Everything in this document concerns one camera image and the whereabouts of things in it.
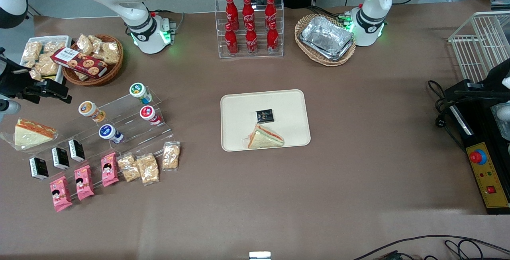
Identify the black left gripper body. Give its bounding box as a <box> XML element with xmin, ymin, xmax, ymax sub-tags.
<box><xmin>483</xmin><ymin>58</ymin><xmax>510</xmax><ymax>92</ymax></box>

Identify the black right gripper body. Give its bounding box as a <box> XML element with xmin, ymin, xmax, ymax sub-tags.
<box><xmin>0</xmin><ymin>48</ymin><xmax>41</xmax><ymax>99</ymax></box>

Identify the grey arm base connector block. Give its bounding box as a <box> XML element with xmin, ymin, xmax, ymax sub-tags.
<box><xmin>159</xmin><ymin>16</ymin><xmax>178</xmax><ymax>45</ymax></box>

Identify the orange lid gum jar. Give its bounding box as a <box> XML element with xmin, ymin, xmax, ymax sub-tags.
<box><xmin>78</xmin><ymin>100</ymin><xmax>106</xmax><ymax>123</ymax></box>

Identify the blue lid gum jar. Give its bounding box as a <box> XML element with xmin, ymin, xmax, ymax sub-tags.
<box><xmin>98</xmin><ymin>124</ymin><xmax>124</xmax><ymax>144</ymax></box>

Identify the green lid gum jar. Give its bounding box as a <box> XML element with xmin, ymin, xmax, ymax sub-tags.
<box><xmin>129</xmin><ymin>83</ymin><xmax>153</xmax><ymax>105</ymax></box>

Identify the red lid gum jar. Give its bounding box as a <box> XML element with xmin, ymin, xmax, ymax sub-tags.
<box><xmin>139</xmin><ymin>105</ymin><xmax>163</xmax><ymax>126</ymax></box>

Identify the aluminium foil tray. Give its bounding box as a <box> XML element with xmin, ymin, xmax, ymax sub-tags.
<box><xmin>299</xmin><ymin>16</ymin><xmax>355</xmax><ymax>61</ymax></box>

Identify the cream plastic serving tray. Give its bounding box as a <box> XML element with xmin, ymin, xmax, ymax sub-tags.
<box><xmin>220</xmin><ymin>89</ymin><xmax>311</xmax><ymax>152</ymax></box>

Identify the white rectangular plastic bin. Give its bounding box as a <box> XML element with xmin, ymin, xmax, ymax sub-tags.
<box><xmin>19</xmin><ymin>35</ymin><xmax>73</xmax><ymax>84</ymax></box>

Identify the dark red cookie box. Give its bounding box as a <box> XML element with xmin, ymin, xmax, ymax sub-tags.
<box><xmin>51</xmin><ymin>47</ymin><xmax>109</xmax><ymax>79</ymax></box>

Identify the clear container in machine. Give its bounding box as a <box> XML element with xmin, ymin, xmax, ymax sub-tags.
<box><xmin>492</xmin><ymin>105</ymin><xmax>510</xmax><ymax>141</ymax></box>

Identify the wrapped triangle sandwich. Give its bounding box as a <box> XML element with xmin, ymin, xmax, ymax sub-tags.
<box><xmin>1</xmin><ymin>118</ymin><xmax>59</xmax><ymax>151</ymax></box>
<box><xmin>247</xmin><ymin>124</ymin><xmax>285</xmax><ymax>150</ymax></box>

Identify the black tissue pack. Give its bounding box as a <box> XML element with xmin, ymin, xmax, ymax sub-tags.
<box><xmin>29</xmin><ymin>157</ymin><xmax>49</xmax><ymax>180</ymax></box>
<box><xmin>51</xmin><ymin>147</ymin><xmax>71</xmax><ymax>170</ymax></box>
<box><xmin>256</xmin><ymin>109</ymin><xmax>275</xmax><ymax>124</ymax></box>
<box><xmin>68</xmin><ymin>139</ymin><xmax>86</xmax><ymax>163</ymax></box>

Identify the dark brown wicker basket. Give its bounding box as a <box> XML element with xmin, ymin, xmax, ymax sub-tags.
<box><xmin>61</xmin><ymin>34</ymin><xmax>124</xmax><ymax>87</ymax></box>

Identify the clear acrylic stepped shelf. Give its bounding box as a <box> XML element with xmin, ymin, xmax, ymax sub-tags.
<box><xmin>24</xmin><ymin>87</ymin><xmax>175</xmax><ymax>185</ymax></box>

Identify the black sealing machine yellow panel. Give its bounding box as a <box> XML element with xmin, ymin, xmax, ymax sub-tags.
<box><xmin>443</xmin><ymin>78</ymin><xmax>510</xmax><ymax>215</ymax></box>

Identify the pink snack pack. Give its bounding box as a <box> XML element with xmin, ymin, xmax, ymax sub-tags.
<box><xmin>100</xmin><ymin>152</ymin><xmax>120</xmax><ymax>187</ymax></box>
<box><xmin>49</xmin><ymin>175</ymin><xmax>73</xmax><ymax>213</ymax></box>
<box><xmin>74</xmin><ymin>165</ymin><xmax>95</xmax><ymax>201</ymax></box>

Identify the light tan wicker basket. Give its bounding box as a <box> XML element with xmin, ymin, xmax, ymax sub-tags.
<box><xmin>294</xmin><ymin>13</ymin><xmax>357</xmax><ymax>67</ymax></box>

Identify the clear acrylic bottle rack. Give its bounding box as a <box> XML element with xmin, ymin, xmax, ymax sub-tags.
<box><xmin>215</xmin><ymin>0</ymin><xmax>284</xmax><ymax>59</ymax></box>

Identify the red cola bottle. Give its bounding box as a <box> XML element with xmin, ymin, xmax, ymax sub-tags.
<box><xmin>225</xmin><ymin>0</ymin><xmax>240</xmax><ymax>29</ymax></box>
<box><xmin>242</xmin><ymin>0</ymin><xmax>256</xmax><ymax>29</ymax></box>
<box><xmin>264</xmin><ymin>0</ymin><xmax>278</xmax><ymax>27</ymax></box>
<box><xmin>266</xmin><ymin>21</ymin><xmax>281</xmax><ymax>55</ymax></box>
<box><xmin>224</xmin><ymin>22</ymin><xmax>239</xmax><ymax>56</ymax></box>
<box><xmin>245</xmin><ymin>22</ymin><xmax>259</xmax><ymax>55</ymax></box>

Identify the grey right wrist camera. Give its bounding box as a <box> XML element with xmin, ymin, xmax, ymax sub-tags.
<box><xmin>0</xmin><ymin>98</ymin><xmax>21</xmax><ymax>123</ymax></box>

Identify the white wire basket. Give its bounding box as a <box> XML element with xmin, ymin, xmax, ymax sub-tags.
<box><xmin>448</xmin><ymin>11</ymin><xmax>510</xmax><ymax>83</ymax></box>

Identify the black power cable with plug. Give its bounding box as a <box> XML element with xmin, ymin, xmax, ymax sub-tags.
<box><xmin>427</xmin><ymin>79</ymin><xmax>467</xmax><ymax>151</ymax></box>

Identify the black arm base cable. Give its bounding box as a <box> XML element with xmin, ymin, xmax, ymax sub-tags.
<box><xmin>149</xmin><ymin>9</ymin><xmax>185</xmax><ymax>34</ymax></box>

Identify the long black cable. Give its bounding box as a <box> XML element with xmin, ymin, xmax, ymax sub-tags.
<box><xmin>352</xmin><ymin>234</ymin><xmax>510</xmax><ymax>260</ymax></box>

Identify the looped black cable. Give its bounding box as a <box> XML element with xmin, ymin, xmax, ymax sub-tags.
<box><xmin>444</xmin><ymin>239</ymin><xmax>510</xmax><ymax>260</ymax></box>

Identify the black cable bundle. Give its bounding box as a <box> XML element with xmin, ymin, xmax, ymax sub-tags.
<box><xmin>308</xmin><ymin>4</ymin><xmax>352</xmax><ymax>24</ymax></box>

